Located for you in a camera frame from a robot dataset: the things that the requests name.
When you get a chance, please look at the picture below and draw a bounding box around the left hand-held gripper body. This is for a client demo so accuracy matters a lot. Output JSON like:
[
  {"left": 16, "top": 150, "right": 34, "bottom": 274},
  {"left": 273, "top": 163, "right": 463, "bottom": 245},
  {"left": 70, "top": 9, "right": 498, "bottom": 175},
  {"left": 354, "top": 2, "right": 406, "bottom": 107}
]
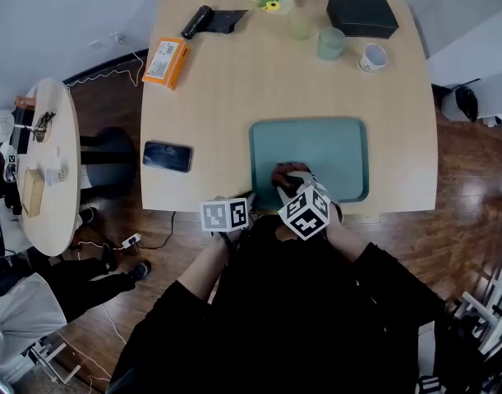
[{"left": 199, "top": 192, "right": 256, "bottom": 234}]

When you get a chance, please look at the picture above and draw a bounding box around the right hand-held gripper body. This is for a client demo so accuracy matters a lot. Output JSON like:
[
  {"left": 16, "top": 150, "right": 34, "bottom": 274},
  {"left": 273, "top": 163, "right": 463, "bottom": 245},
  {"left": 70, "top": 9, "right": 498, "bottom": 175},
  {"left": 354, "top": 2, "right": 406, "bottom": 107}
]
[{"left": 276, "top": 173, "right": 343, "bottom": 242}]

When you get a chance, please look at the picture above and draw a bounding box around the dark red cloth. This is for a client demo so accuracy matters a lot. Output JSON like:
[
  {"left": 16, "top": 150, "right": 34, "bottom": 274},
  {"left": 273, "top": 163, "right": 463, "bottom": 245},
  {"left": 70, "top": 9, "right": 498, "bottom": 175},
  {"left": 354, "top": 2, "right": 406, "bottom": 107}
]
[{"left": 270, "top": 162, "right": 313, "bottom": 193}]

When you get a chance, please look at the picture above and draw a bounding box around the teal plastic tray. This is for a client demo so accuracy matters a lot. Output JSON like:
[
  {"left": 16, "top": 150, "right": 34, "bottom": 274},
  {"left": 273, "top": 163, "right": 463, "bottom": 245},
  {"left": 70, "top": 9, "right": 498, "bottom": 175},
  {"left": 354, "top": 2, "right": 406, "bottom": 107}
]
[{"left": 248, "top": 117, "right": 371, "bottom": 211}]

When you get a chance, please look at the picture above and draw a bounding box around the person's right forearm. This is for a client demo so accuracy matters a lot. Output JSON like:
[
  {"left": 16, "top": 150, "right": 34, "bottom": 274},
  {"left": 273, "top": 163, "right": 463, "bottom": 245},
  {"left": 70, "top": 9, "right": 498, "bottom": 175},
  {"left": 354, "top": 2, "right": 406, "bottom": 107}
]
[{"left": 325, "top": 214, "right": 371, "bottom": 264}]

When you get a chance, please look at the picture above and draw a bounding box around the person's left forearm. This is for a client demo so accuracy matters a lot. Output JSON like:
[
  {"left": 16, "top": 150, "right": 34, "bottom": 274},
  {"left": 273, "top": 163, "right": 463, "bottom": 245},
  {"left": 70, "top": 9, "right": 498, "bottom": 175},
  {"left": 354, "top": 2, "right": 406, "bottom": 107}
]
[{"left": 176, "top": 232, "right": 233, "bottom": 303}]

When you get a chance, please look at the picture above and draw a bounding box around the black smartphone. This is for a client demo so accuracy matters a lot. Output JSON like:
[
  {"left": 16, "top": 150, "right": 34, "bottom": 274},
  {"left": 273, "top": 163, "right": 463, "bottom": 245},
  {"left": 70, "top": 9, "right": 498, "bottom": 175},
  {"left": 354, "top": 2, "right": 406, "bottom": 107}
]
[{"left": 142, "top": 140, "right": 194, "bottom": 174}]

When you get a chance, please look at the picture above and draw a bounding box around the person's black clothing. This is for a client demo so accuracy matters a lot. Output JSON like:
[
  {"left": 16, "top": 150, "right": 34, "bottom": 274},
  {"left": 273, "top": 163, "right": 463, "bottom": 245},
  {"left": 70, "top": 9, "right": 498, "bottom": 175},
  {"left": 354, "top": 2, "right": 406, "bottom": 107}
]
[{"left": 106, "top": 215, "right": 481, "bottom": 394}]

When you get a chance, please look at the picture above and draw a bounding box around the black round stool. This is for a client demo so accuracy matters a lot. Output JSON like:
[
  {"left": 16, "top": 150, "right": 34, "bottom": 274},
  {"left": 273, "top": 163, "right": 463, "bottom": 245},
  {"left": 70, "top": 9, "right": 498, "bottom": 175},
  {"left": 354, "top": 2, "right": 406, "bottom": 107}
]
[{"left": 78, "top": 126, "right": 137, "bottom": 199}]

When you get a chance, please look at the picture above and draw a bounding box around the frosted green cup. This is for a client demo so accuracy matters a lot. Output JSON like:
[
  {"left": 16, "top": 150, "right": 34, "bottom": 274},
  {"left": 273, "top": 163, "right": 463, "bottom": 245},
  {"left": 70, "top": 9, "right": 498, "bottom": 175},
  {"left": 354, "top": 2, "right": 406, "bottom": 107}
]
[{"left": 316, "top": 26, "right": 348, "bottom": 62}]

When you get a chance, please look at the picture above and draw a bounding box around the white paper cup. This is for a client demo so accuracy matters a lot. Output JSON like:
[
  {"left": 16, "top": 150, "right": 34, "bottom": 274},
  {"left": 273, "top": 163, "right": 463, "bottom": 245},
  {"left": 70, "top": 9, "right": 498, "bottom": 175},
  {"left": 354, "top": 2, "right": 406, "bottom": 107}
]
[{"left": 358, "top": 43, "right": 389, "bottom": 74}]

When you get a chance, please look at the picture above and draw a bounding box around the frosted yellow-green tumbler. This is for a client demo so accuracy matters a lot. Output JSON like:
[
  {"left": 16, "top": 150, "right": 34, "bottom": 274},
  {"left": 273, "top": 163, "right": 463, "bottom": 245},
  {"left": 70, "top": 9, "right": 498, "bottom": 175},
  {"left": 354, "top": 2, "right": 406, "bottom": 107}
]
[{"left": 286, "top": 6, "right": 312, "bottom": 41}]

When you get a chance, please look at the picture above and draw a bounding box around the orange cardboard box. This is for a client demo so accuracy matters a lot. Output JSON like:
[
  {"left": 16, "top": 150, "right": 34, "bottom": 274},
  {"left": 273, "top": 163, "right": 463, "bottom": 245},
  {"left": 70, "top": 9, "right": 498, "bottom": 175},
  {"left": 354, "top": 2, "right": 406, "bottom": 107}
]
[{"left": 141, "top": 36, "right": 191, "bottom": 92}]

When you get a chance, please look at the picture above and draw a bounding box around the round wooden side table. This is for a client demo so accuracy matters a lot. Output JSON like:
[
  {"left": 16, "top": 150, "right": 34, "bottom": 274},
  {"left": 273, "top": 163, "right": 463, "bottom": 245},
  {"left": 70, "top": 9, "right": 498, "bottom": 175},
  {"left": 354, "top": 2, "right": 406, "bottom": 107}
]
[{"left": 15, "top": 76, "right": 82, "bottom": 258}]

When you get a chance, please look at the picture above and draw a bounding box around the black rectangular box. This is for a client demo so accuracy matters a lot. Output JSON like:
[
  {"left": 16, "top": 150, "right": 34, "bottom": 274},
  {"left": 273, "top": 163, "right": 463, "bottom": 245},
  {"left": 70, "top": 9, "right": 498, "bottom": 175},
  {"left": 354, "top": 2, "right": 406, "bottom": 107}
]
[{"left": 325, "top": 0, "right": 400, "bottom": 39}]

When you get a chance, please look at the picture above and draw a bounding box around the black garbage bag roll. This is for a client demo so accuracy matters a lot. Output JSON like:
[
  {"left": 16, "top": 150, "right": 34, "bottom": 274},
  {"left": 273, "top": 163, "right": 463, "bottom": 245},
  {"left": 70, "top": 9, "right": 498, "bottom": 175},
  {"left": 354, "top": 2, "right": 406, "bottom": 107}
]
[{"left": 180, "top": 4, "right": 250, "bottom": 40}]

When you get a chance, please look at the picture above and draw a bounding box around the small wooden box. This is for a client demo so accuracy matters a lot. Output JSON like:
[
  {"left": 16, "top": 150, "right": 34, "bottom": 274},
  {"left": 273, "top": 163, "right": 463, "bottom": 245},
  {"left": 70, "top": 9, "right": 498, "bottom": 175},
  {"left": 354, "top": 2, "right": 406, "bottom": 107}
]
[{"left": 20, "top": 167, "right": 45, "bottom": 218}]

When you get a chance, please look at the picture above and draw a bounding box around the white metal rack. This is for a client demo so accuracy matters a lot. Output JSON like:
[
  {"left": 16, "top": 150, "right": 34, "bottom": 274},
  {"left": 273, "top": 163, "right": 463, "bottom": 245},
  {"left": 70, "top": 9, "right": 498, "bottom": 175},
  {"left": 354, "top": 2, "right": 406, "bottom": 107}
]
[{"left": 455, "top": 227, "right": 502, "bottom": 394}]

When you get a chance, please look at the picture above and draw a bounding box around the desk lamp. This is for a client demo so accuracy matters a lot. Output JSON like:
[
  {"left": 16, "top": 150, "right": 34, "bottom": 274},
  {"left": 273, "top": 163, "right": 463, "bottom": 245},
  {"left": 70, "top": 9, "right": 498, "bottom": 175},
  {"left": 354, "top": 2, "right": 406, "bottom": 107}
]
[{"left": 0, "top": 108, "right": 57, "bottom": 144}]

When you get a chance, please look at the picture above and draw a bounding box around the white power adapter with cable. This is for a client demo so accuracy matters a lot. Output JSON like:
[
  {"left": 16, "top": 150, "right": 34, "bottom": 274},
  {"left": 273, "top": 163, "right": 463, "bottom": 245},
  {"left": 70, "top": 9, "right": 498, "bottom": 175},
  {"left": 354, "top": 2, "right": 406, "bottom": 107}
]
[{"left": 76, "top": 210, "right": 177, "bottom": 262}]

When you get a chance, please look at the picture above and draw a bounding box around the white cable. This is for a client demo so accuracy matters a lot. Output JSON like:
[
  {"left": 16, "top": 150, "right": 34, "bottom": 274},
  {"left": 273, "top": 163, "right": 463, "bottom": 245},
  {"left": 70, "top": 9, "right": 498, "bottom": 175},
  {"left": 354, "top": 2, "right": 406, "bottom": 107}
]
[{"left": 63, "top": 49, "right": 146, "bottom": 94}]

